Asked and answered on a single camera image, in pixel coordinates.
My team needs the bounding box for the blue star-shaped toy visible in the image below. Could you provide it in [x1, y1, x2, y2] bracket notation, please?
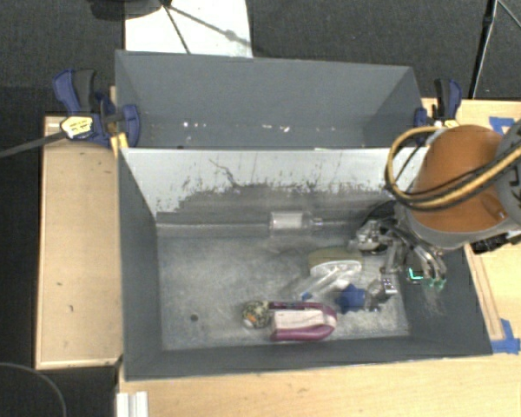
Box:
[333, 282, 368, 314]

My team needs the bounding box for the purple and white packet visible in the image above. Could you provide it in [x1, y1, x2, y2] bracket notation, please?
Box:
[267, 301, 339, 343]

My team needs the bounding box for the speckled ball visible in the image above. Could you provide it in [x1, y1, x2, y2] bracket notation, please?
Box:
[241, 299, 273, 331]

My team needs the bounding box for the grey metal bin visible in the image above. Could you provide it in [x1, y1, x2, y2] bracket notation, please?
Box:
[114, 49, 494, 382]

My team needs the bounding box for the pale wood board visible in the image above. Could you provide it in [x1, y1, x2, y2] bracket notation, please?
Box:
[34, 115, 125, 371]

